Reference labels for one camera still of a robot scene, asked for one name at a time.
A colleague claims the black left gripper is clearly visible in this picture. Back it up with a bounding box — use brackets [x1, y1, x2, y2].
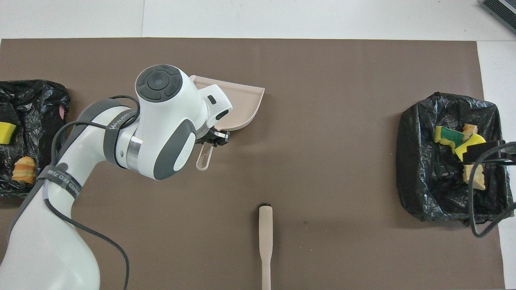
[196, 128, 231, 147]

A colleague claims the large yellow sponge piece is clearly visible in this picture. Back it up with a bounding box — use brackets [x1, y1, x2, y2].
[454, 134, 487, 162]

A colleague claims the pale torn bread piece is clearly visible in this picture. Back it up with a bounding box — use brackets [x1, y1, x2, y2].
[462, 163, 487, 191]

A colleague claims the green and yellow sponge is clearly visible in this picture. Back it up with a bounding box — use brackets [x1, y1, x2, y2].
[433, 126, 470, 148]

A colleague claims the beige plastic dustpan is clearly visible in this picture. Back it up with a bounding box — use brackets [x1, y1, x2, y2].
[189, 75, 266, 171]

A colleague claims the beige hand brush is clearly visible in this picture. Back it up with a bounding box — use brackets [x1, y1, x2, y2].
[258, 204, 274, 290]

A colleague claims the brown bread roll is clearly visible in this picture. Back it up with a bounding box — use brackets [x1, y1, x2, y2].
[12, 156, 37, 185]

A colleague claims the small yellow sponge piece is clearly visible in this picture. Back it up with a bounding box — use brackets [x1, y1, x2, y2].
[0, 122, 17, 145]

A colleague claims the open black bag-lined bin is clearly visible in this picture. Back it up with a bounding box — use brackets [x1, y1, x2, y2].
[396, 92, 514, 226]

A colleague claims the right black trash bag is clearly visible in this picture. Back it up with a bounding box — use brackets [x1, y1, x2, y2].
[0, 79, 71, 199]

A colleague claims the brown table mat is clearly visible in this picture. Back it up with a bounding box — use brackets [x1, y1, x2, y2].
[0, 37, 506, 290]

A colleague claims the grey ribbed panel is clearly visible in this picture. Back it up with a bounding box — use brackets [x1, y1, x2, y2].
[480, 0, 516, 35]

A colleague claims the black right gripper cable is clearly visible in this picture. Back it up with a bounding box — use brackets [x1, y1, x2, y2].
[469, 142, 516, 238]

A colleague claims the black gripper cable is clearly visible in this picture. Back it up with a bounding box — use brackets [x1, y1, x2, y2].
[8, 95, 140, 290]
[469, 142, 516, 238]

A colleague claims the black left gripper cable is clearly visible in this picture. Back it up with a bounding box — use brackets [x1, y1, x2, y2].
[8, 95, 140, 290]

